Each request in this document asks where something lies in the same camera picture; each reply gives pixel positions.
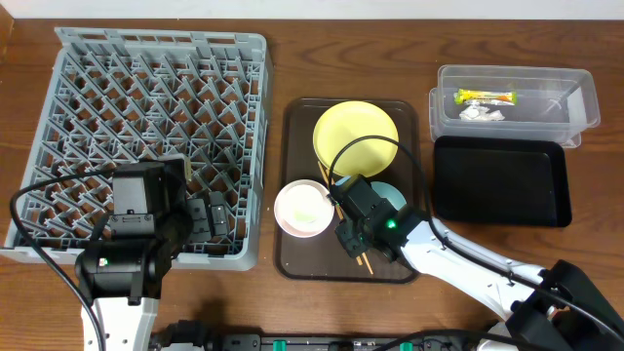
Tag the grey dish rack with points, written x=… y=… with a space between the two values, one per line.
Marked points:
x=118 y=96

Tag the black tray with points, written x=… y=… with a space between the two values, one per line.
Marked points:
x=501 y=181

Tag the wooden chopstick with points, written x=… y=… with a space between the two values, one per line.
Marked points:
x=338 y=210
x=363 y=255

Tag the right wooden chopstick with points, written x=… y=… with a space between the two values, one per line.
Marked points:
x=363 y=255

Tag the left wooden chopstick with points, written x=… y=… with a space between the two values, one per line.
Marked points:
x=338 y=210

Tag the light blue bowl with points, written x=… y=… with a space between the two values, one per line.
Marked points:
x=392 y=192

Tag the brown serving tray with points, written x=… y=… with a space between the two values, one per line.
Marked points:
x=321 y=257

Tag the green yellow snack wrapper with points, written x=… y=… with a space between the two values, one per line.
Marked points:
x=463 y=96

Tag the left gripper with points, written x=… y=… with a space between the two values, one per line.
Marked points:
x=209 y=214

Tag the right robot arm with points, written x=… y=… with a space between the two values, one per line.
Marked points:
x=557 y=309

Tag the clear plastic bin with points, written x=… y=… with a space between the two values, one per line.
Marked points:
x=554 y=104

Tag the pink bowl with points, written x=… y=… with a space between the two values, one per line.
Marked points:
x=302 y=208

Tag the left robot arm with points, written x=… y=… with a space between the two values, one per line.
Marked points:
x=121 y=270

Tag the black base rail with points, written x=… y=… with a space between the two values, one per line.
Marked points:
x=196 y=335

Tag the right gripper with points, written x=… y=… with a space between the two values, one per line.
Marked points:
x=353 y=236

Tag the yellow plate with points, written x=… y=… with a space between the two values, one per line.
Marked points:
x=343 y=123

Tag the crumpled white paper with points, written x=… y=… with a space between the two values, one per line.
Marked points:
x=478 y=113

